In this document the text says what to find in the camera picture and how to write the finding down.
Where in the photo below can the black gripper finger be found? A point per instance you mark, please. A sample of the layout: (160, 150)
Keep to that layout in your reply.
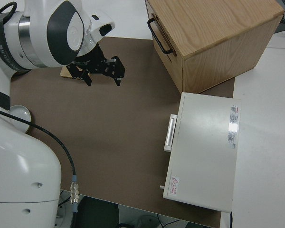
(86, 78)
(117, 70)

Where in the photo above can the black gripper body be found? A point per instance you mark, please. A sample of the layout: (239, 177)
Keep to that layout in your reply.
(88, 60)

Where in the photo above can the gray plate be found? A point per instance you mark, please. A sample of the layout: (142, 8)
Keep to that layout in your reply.
(20, 110)

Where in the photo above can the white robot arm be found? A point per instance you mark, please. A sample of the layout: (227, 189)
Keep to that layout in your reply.
(26, 166)

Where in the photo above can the wooden mug stand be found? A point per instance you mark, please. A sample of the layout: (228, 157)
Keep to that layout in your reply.
(64, 73)

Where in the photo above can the brown table mat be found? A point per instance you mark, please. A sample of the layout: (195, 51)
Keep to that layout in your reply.
(109, 130)

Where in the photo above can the wooden cabinet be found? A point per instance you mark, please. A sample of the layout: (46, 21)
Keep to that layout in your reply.
(216, 35)

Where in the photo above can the white toaster oven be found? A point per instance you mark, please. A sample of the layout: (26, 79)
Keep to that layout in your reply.
(204, 147)

